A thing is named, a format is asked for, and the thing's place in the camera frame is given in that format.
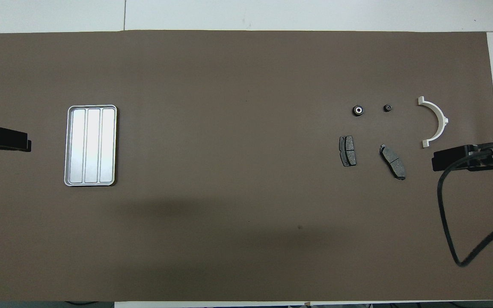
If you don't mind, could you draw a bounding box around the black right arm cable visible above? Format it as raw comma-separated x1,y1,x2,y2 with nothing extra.
438,145,493,267

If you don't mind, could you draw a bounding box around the brown table mat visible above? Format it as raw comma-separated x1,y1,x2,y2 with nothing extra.
0,30,493,302

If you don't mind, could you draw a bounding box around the white curved plastic bracket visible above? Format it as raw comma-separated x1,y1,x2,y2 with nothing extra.
417,96,449,149

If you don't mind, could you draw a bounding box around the long grey brake pad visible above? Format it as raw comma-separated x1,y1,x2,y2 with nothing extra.
379,144,407,181

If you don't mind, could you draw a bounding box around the silver metal tray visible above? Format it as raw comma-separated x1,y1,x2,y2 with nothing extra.
64,104,118,187

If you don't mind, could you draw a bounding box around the short grey brake pad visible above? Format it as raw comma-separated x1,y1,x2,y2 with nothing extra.
339,135,357,167

